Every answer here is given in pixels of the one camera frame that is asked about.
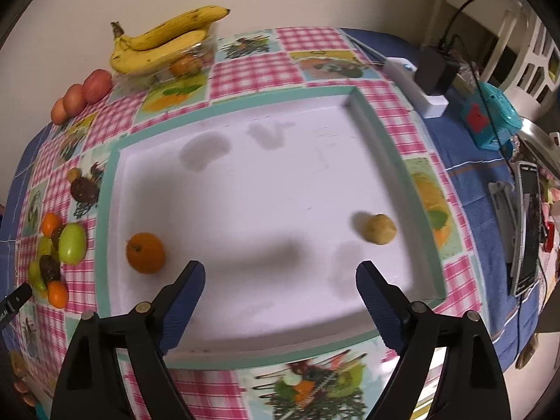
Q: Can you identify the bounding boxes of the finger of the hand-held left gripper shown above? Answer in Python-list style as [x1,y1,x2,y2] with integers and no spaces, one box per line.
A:
[0,282,34,330]

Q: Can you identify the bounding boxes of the metal pot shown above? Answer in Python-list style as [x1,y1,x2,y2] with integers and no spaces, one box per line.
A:
[516,118,560,171]

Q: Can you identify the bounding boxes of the small orange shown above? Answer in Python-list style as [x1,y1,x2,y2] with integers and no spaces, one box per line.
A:
[170,55,204,76]
[41,212,63,236]
[47,281,69,308]

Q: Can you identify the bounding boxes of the red apple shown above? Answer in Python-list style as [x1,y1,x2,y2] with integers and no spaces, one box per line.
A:
[83,69,113,105]
[62,84,87,117]
[51,98,71,124]

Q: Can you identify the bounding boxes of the round yellow fruit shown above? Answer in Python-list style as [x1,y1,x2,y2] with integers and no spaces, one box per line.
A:
[359,213,398,246]

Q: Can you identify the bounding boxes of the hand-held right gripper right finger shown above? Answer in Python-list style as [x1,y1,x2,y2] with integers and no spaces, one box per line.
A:
[355,260,512,420]

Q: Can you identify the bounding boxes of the pink checkered fruit-print tablecloth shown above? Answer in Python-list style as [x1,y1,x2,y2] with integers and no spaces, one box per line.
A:
[9,27,491,420]

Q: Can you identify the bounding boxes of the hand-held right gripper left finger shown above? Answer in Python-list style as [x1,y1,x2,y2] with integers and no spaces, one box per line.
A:
[51,260,206,420]

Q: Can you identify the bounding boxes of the long yellow banana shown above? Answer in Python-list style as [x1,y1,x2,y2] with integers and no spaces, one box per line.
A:
[111,5,231,52]

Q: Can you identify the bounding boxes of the black smartphone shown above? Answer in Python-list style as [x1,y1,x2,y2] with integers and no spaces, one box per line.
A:
[510,162,543,296]

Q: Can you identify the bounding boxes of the round orange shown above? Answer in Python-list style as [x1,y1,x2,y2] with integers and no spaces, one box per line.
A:
[126,232,166,275]

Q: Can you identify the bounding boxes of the white cable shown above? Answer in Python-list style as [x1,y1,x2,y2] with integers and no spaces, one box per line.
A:
[350,37,386,65]

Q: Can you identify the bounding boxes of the white chair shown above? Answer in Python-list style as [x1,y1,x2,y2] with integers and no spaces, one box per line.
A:
[431,0,560,112]

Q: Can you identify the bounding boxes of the short yellow banana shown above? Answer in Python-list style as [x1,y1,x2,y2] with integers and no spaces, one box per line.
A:
[109,30,207,75]

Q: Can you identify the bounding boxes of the teal plastic toy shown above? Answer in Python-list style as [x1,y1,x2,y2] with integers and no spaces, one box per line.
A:
[459,81,523,149]

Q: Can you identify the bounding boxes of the grey metal stand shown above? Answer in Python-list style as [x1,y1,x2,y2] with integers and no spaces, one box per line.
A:
[489,181,519,267]

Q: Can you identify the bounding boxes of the clear plastic bag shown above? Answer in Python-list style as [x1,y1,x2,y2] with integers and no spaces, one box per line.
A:
[455,59,478,93]

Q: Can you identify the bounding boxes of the large green fruit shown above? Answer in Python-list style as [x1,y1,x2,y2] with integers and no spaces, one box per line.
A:
[59,223,87,265]

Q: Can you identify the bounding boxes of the clear plastic fruit container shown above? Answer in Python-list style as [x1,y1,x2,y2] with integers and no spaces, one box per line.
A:
[114,35,217,93]

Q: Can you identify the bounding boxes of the black charger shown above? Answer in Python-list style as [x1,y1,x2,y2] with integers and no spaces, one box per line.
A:
[415,47,460,96]

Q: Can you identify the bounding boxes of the blue cloth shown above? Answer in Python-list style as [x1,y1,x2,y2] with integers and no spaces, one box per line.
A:
[0,28,547,375]

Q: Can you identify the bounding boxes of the white power strip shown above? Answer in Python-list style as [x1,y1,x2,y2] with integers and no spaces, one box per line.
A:
[384,57,449,119]

